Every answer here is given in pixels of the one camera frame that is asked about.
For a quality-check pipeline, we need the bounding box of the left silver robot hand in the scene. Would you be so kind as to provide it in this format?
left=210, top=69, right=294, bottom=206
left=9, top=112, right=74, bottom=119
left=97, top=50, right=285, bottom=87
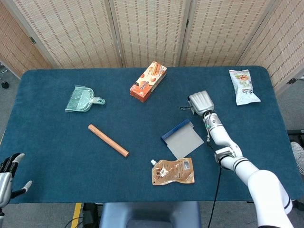
left=0, top=152, right=33, bottom=209

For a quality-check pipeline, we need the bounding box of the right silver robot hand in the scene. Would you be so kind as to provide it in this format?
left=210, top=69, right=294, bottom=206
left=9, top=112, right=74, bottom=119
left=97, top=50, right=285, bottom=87
left=187, top=91, right=216, bottom=117

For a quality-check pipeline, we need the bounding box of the blue box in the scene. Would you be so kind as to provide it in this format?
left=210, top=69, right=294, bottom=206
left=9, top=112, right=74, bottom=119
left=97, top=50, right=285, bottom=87
left=161, top=119, right=205, bottom=160

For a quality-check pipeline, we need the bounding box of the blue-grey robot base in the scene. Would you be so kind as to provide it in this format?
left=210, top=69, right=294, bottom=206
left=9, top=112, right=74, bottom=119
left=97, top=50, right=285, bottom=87
left=98, top=202, right=202, bottom=228

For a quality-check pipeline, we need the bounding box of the orange biscuit box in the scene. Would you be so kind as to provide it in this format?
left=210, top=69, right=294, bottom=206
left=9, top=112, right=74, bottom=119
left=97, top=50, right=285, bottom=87
left=129, top=60, right=168, bottom=103

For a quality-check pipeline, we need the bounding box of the white snack bag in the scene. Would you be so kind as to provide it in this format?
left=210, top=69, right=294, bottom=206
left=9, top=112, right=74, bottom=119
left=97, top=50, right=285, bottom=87
left=228, top=69, right=261, bottom=106

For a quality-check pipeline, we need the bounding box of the blue table cloth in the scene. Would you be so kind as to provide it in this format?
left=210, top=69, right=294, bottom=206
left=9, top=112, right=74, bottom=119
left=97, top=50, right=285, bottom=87
left=0, top=66, right=304, bottom=204

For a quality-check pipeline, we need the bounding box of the tan spout pouch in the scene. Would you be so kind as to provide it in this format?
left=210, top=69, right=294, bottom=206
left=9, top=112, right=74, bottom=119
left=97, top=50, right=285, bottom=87
left=150, top=157, right=196, bottom=186

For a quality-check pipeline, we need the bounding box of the bamboo folding screen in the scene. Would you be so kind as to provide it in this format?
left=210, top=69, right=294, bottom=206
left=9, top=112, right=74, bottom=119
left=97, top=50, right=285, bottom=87
left=0, top=0, right=304, bottom=95

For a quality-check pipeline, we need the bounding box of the black floor stand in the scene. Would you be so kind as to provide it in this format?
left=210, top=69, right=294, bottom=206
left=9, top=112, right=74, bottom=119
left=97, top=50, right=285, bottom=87
left=286, top=129, right=304, bottom=143

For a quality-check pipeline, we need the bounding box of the wooden rolling pin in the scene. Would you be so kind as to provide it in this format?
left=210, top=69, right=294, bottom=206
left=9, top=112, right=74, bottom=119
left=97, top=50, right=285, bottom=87
left=87, top=124, right=130, bottom=158

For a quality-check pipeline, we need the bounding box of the grey sneaker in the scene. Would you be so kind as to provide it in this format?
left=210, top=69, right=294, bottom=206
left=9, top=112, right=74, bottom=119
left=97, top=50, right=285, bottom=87
left=290, top=142, right=304, bottom=176

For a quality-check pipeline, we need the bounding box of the green dustpan in plastic bag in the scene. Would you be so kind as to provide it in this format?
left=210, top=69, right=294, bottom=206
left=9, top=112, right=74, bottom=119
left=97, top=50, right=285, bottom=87
left=65, top=84, right=106, bottom=114

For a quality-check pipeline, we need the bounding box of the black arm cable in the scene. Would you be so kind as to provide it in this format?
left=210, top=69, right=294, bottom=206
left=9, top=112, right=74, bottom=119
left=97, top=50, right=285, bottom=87
left=206, top=140, right=223, bottom=228

